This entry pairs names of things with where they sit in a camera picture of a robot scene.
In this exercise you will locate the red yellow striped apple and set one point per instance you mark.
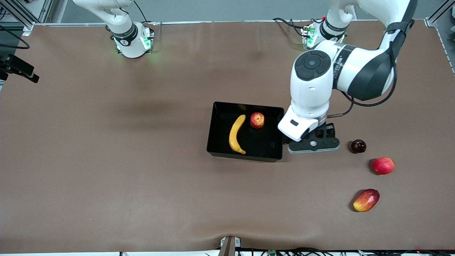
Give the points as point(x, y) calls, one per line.
point(257, 120)

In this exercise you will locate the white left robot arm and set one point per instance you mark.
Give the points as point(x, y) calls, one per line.
point(312, 89)

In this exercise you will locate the black rectangular plastic box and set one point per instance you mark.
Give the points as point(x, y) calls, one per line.
point(220, 142)

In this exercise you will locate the aluminium frame rail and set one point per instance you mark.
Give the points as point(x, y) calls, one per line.
point(448, 60)

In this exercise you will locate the aluminium frame with black struts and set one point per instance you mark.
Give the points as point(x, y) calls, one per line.
point(21, 17)

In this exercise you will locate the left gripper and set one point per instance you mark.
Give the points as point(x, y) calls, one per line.
point(329, 128)

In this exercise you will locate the brown metal mount post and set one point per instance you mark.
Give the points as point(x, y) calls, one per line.
point(229, 247)

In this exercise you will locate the yellow banana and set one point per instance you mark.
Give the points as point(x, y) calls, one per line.
point(234, 137)

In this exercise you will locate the dark red plum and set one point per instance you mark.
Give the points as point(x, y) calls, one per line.
point(358, 146)

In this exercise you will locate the pink red round fruit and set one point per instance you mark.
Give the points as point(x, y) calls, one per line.
point(384, 165)

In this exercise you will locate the red yellow mango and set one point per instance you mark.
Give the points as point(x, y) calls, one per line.
point(366, 200)

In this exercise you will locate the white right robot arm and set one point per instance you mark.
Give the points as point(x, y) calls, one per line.
point(124, 28)

